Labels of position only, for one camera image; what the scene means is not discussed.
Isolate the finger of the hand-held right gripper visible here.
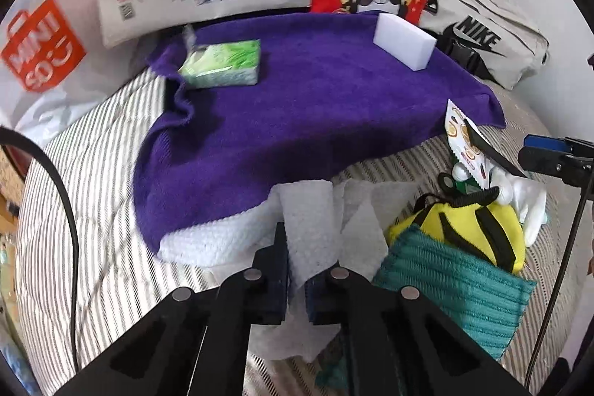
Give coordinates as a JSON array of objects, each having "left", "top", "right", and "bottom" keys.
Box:
[
  {"left": 523, "top": 135, "right": 594, "bottom": 156},
  {"left": 518, "top": 148, "right": 594, "bottom": 189}
]

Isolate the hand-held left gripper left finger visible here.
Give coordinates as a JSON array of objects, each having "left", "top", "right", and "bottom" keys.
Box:
[{"left": 56, "top": 222, "right": 291, "bottom": 396}]

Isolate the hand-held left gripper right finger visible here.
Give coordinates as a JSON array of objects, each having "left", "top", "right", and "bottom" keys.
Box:
[{"left": 305, "top": 267, "right": 531, "bottom": 396}]

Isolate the white glove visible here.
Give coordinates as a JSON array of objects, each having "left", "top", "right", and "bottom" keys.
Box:
[{"left": 483, "top": 171, "right": 549, "bottom": 246}]

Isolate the white paper towel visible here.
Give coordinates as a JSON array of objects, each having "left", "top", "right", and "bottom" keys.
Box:
[{"left": 251, "top": 179, "right": 391, "bottom": 362}]

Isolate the white orange snack packet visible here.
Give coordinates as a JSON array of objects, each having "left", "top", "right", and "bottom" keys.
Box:
[{"left": 444, "top": 98, "right": 530, "bottom": 189}]

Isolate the yellow black pouch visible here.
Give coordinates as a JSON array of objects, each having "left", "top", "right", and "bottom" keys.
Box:
[{"left": 387, "top": 191, "right": 527, "bottom": 276}]

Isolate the grey sling bag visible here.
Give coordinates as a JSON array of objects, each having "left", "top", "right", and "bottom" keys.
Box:
[{"left": 420, "top": 0, "right": 551, "bottom": 89}]

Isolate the white sponge block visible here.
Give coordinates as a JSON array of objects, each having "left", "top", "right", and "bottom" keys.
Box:
[{"left": 373, "top": 14, "right": 438, "bottom": 73}]

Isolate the purple towel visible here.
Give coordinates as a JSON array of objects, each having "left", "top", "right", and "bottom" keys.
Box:
[{"left": 132, "top": 13, "right": 506, "bottom": 255}]

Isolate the green tissue pack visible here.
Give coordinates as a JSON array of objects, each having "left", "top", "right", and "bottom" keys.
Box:
[{"left": 177, "top": 25, "right": 262, "bottom": 89}]

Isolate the white plastic shopping bag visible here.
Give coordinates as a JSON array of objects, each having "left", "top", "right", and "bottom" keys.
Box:
[{"left": 0, "top": 0, "right": 186, "bottom": 148}]

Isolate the brown wooden cabinet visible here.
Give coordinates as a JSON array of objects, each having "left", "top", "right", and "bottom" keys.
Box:
[{"left": 0, "top": 143, "right": 29, "bottom": 195}]

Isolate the thin black cable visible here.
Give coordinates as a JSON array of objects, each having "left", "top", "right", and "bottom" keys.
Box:
[{"left": 524, "top": 186, "right": 586, "bottom": 388}]

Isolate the black ring handle tool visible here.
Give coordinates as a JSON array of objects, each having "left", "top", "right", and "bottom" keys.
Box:
[{"left": 437, "top": 171, "right": 459, "bottom": 193}]

